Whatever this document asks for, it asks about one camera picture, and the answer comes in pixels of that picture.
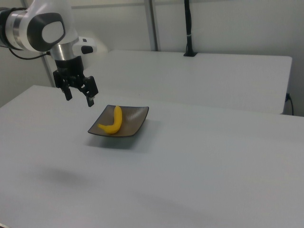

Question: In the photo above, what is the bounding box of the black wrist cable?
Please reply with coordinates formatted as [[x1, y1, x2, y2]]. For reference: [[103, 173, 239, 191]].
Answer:
[[0, 44, 52, 60]]

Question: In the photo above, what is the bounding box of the white side table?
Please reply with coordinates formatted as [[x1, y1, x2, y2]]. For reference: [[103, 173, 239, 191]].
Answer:
[[82, 49, 293, 115]]

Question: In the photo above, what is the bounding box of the black power cable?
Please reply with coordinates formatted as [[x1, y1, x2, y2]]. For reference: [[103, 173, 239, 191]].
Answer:
[[285, 93, 295, 116]]

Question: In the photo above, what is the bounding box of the yellow banana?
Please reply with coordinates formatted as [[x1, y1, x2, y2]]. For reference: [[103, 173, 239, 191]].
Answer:
[[97, 104, 123, 136]]

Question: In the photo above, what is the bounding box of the grey partition frame post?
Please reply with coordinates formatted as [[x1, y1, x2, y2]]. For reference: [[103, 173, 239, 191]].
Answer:
[[144, 0, 159, 52]]

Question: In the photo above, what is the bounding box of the black mount pole with clamp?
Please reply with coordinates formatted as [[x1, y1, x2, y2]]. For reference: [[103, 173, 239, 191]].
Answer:
[[183, 0, 198, 57]]

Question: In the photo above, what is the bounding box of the square brown ceramic plate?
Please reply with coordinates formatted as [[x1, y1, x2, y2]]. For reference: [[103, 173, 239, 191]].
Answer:
[[87, 104, 150, 138]]

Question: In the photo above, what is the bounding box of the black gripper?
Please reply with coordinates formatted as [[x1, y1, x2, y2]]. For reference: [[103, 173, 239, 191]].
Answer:
[[52, 56, 99, 108]]

